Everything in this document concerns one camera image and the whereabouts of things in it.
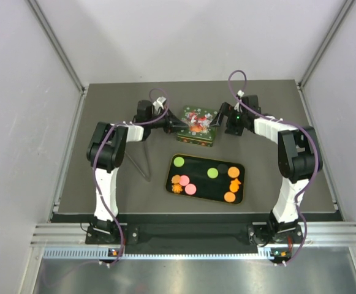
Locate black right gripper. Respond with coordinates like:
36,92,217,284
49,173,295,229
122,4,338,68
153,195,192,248
210,102,248,136

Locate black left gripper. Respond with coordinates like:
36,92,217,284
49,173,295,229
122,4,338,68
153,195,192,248
147,105,189,134

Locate gold tin lid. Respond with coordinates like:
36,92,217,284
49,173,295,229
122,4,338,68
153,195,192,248
177,105,218,141

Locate green christmas cookie tin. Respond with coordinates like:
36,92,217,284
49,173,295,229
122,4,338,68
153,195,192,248
176,133,214,147

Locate metal tongs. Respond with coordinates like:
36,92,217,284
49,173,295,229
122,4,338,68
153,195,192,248
125,141,151,182

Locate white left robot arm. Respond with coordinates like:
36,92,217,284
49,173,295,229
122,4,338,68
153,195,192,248
86,97,188,244

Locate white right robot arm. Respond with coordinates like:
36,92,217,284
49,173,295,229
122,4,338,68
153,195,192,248
210,92,323,247

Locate green round cookie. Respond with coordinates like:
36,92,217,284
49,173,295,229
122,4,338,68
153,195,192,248
173,156,185,167
207,167,219,179

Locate orange swirl cookie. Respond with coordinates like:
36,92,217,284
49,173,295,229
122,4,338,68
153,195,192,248
171,175,181,184

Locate pink round cookie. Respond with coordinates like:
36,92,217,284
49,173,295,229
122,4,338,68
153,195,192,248
179,175,190,187
184,184,197,195

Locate black sandwich cookie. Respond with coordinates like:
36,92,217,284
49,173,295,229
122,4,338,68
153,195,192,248
217,164,229,174

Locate orange round cookie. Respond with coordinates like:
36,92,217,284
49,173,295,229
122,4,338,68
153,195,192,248
227,167,240,178
224,192,236,203

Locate orange star cookie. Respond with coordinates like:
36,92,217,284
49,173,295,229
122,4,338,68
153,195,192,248
172,184,183,194

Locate black gold-rimmed tray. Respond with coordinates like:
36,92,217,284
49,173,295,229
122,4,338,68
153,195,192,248
165,154,245,205

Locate orange fish cookie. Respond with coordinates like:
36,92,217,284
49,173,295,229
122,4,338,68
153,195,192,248
229,178,241,193

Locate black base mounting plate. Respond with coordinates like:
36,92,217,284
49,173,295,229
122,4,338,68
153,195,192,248
85,224,303,250

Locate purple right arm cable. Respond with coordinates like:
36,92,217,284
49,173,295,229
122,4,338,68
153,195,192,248
227,70,320,266

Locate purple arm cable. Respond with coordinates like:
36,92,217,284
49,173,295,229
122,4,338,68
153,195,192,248
91,88,170,266
227,70,320,266

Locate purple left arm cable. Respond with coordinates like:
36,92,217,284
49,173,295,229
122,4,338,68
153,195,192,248
91,88,170,266

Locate grey slotted cable duct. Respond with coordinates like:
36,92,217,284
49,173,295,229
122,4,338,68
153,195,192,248
42,247,289,260

